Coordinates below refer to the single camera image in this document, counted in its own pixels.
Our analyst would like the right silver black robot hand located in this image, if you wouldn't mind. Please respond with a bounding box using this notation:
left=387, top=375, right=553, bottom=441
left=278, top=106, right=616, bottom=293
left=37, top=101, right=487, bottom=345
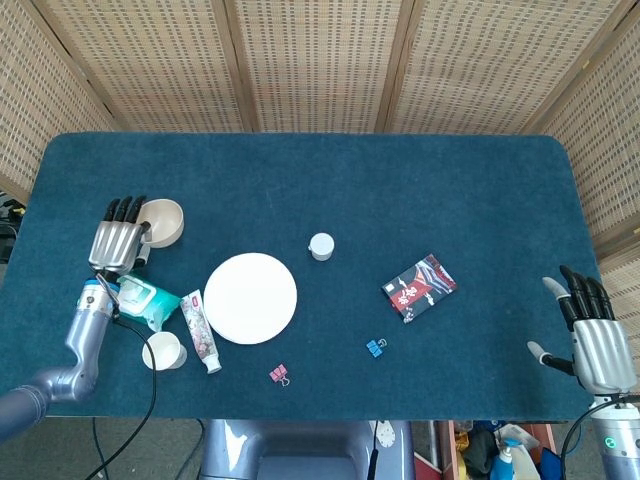
left=527, top=264, right=640, bottom=396

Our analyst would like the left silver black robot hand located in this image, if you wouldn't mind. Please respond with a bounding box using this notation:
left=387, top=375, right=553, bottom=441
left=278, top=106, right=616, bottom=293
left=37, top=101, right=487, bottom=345
left=88, top=195, right=153, bottom=274

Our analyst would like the beige bowl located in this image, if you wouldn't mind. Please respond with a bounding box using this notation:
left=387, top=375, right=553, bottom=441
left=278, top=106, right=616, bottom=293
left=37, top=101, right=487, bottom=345
left=135, top=198, right=185, bottom=250

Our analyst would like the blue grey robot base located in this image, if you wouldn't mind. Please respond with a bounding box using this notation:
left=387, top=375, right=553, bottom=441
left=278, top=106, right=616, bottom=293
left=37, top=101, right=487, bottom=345
left=198, top=418, right=417, bottom=480

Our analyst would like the white paper cup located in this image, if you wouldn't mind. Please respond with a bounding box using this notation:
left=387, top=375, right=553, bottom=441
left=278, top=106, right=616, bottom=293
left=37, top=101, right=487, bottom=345
left=141, top=331, right=189, bottom=372

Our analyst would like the woven bamboo screen panel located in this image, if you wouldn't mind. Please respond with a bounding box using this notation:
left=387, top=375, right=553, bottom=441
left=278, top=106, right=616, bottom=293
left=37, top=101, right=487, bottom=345
left=222, top=0, right=419, bottom=135
left=0, top=0, right=119, bottom=204
left=522, top=0, right=640, bottom=261
left=382, top=0, right=631, bottom=135
left=32, top=0, right=259, bottom=134
left=597, top=239, right=640, bottom=351

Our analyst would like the green wet wipes pack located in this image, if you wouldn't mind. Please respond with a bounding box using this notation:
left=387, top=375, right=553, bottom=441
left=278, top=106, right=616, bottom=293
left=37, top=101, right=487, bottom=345
left=115, top=272, right=182, bottom=333

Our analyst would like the black equipment with yellow mark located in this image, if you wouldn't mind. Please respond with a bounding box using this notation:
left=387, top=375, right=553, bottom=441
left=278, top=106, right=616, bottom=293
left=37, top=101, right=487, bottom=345
left=0, top=192, right=26, bottom=264

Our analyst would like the floral toothpaste tube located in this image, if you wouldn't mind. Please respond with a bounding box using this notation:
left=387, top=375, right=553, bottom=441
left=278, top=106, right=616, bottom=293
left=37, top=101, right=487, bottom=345
left=179, top=289, right=223, bottom=375

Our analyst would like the white round plate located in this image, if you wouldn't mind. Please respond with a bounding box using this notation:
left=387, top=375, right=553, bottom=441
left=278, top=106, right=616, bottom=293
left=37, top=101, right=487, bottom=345
left=203, top=252, right=299, bottom=346

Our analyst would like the blue spray bottle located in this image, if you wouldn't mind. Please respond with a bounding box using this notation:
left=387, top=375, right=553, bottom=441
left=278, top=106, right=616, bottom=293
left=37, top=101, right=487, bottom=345
left=488, top=439, right=516, bottom=480

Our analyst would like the red storage crate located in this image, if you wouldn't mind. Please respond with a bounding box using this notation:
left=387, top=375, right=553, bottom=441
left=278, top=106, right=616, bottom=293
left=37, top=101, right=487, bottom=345
left=432, top=419, right=557, bottom=480

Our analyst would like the dark box with red label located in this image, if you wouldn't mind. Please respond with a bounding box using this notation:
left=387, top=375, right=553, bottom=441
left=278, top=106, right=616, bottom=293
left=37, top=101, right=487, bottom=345
left=381, top=253, right=458, bottom=325

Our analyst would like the small white jar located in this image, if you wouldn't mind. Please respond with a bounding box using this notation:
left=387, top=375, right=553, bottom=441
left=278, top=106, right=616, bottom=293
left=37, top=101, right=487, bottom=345
left=308, top=232, right=336, bottom=263

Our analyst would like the dark blue table cloth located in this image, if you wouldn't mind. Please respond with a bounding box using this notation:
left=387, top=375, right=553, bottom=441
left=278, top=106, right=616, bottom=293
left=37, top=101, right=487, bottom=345
left=0, top=131, right=632, bottom=420

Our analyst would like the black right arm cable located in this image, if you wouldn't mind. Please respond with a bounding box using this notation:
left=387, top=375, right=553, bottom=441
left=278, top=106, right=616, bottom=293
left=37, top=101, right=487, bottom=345
left=558, top=394, right=640, bottom=466

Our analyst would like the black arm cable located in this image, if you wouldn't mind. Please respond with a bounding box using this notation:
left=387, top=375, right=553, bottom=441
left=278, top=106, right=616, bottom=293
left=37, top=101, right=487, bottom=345
left=84, top=312, right=159, bottom=480
left=558, top=394, right=640, bottom=466

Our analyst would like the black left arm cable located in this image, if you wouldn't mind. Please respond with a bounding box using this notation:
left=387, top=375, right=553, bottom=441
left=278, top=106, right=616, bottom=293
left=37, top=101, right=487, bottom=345
left=84, top=312, right=159, bottom=480

